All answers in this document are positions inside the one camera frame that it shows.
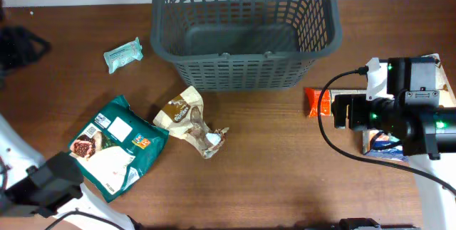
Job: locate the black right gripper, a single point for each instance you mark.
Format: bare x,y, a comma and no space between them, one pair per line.
339,107

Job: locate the orange biscuit packet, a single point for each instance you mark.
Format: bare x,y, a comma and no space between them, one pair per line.
313,95

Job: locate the beige brown snack pouch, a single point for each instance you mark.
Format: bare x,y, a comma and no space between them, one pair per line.
182,116

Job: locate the green coffee bean bag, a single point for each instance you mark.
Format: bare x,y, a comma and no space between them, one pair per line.
116,148

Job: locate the teal tissue pack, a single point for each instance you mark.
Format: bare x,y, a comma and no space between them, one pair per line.
123,55

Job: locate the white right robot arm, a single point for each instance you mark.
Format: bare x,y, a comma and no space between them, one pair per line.
403,100

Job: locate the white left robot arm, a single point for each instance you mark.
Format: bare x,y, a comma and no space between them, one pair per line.
32,185

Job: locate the blue snack packet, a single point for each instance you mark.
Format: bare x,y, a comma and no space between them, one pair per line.
380,145

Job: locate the beige cookie packet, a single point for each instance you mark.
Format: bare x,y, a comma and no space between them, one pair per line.
442,84

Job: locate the black device at table edge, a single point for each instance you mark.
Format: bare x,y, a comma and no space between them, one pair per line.
370,224

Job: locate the grey plastic lattice basket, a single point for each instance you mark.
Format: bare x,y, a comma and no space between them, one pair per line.
219,45

